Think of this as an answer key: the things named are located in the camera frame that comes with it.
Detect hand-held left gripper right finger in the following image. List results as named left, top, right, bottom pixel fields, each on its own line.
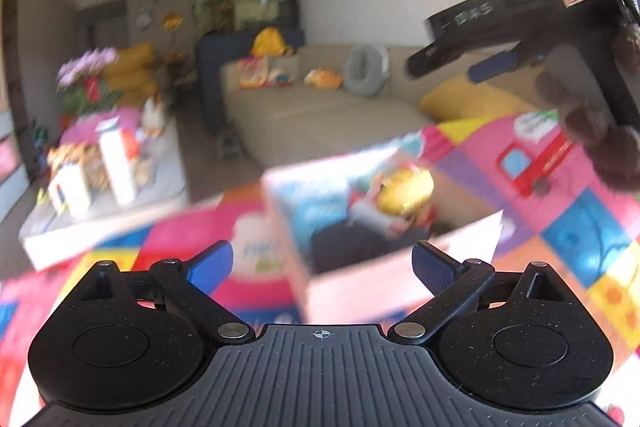
left=387, top=241, right=571, bottom=342

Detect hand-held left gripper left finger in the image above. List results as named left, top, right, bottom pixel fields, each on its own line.
left=65, top=239, right=257, bottom=342

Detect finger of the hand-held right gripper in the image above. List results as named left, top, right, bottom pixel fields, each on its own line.
left=405, top=41, right=482, bottom=80
left=466, top=46, right=547, bottom=84

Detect yellow plush toy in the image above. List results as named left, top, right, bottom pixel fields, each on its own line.
left=376, top=167, right=437, bottom=222

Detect red white rocket plush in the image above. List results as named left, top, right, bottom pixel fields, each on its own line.
left=349, top=197, right=403, bottom=235

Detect white cardboard box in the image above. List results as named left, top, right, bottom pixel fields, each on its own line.
left=261, top=142, right=505, bottom=324

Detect blue white wipes packet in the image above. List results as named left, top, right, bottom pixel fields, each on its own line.
left=290, top=189, right=362, bottom=235

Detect yellow cushion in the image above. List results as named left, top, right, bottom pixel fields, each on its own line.
left=417, top=76, right=543, bottom=124

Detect grey neck pillow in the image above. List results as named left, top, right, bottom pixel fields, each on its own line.
left=344, top=45, right=393, bottom=98

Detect white coffee table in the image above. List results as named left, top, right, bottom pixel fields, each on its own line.
left=19, top=114, right=192, bottom=270

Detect orange plush toy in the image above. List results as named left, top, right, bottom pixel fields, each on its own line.
left=304, top=68, right=345, bottom=90

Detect beige sofa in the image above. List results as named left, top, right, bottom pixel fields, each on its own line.
left=220, top=43, right=566, bottom=170

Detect white tall bottle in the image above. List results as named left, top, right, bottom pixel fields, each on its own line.
left=99, top=131, right=138, bottom=205

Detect colourful cartoon play mat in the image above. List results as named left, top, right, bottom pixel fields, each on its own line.
left=0, top=111, right=640, bottom=427

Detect clear snack jar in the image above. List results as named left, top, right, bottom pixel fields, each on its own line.
left=82, top=144, right=108, bottom=190

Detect pink toy bag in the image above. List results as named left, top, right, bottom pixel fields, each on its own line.
left=237, top=57, right=271, bottom=90

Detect yellow cushions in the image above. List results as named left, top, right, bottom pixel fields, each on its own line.
left=102, top=42, right=161, bottom=105

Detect pink potted flowers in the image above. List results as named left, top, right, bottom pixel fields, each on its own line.
left=56, top=48, right=123, bottom=112

